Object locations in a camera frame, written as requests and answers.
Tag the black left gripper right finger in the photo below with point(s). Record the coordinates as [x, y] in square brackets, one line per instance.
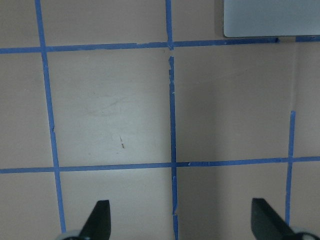
[266, 224]

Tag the silver laptop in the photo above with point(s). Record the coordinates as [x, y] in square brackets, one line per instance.
[270, 18]

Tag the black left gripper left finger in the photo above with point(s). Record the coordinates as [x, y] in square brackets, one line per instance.
[98, 224]

